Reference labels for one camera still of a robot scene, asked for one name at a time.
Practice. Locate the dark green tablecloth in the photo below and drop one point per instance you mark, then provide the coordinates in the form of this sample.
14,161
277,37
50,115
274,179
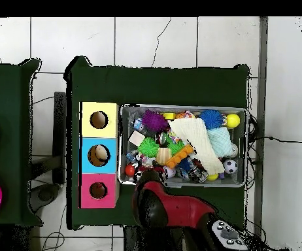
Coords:
156,86
7,104

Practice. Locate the cream waffle cloth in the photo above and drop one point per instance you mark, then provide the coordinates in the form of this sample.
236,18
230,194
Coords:
195,136

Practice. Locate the small soccer ball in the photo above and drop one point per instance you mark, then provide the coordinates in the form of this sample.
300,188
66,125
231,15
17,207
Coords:
230,166

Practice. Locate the blue spiky rubber ball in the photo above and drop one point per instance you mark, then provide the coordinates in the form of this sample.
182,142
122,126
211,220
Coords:
211,119

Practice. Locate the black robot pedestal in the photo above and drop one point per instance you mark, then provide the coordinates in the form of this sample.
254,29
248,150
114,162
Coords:
128,243

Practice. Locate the purple spiky monster toy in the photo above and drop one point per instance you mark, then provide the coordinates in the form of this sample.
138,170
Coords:
154,120

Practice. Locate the dark grey rounded base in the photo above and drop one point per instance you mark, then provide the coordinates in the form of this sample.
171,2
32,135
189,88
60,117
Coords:
45,194

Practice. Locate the orange toy building brick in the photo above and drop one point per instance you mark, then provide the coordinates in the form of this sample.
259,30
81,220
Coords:
179,156

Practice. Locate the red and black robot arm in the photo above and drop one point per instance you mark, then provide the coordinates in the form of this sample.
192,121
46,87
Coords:
182,209

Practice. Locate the wooden box with three holes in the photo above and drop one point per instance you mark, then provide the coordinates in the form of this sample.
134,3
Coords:
111,125

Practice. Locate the green spiky rubber ball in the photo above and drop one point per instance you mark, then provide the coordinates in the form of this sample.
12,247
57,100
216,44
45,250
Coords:
148,147
176,147

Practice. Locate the black upright panel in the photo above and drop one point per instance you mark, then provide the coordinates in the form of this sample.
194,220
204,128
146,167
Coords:
59,136

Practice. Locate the yellow ball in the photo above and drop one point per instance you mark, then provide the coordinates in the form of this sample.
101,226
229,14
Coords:
233,120

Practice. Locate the round wooden block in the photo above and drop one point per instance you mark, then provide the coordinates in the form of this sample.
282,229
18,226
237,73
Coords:
163,156

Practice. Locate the small red ball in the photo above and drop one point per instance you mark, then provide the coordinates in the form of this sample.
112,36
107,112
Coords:
129,170

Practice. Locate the mint green waffle cloth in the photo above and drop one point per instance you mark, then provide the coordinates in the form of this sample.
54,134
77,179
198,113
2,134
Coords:
221,141

